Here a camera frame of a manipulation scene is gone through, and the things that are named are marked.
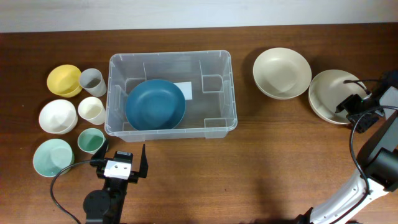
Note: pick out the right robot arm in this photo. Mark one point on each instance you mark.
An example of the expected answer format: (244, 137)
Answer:
(375, 175)

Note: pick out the clear plastic storage bin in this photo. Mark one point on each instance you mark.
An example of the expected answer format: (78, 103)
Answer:
(210, 114)

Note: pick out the white small bowl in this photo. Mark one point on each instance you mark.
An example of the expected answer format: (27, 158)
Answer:
(58, 117)

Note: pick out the grey plastic cup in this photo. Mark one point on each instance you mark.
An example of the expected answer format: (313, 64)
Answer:
(93, 82)

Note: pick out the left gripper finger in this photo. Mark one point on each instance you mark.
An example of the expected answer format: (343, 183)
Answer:
(143, 169)
(98, 158)

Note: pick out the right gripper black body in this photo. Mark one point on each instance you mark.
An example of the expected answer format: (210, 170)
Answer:
(365, 119)

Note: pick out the dark blue bowl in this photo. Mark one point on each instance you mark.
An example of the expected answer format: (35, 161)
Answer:
(155, 105)

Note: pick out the cream bowl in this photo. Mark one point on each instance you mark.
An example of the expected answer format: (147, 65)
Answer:
(327, 91)
(282, 73)

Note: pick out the light green small bowl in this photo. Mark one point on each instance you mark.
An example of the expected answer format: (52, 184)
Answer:
(52, 156)

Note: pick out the white label in bin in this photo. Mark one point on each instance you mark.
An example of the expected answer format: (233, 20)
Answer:
(186, 88)

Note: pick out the yellow small bowl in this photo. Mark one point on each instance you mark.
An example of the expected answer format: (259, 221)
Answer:
(64, 81)

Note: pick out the green plastic cup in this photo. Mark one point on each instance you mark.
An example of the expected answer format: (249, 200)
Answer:
(90, 140)

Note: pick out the cream plastic cup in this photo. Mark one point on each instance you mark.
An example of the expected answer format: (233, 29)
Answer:
(92, 110)

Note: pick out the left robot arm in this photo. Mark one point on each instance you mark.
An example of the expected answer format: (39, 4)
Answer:
(106, 205)

